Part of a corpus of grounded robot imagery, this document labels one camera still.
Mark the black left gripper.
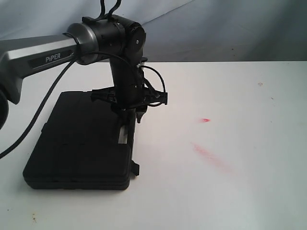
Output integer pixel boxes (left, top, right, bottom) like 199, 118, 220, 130
91, 56, 167, 126

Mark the black plastic tool case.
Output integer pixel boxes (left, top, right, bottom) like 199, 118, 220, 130
23, 92, 140, 190

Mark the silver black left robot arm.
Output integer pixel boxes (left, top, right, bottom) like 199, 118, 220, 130
0, 15, 167, 124

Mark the white backdrop cloth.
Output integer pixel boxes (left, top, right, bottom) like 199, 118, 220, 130
0, 0, 307, 62

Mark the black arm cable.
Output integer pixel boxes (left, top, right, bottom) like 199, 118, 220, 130
0, 0, 167, 160

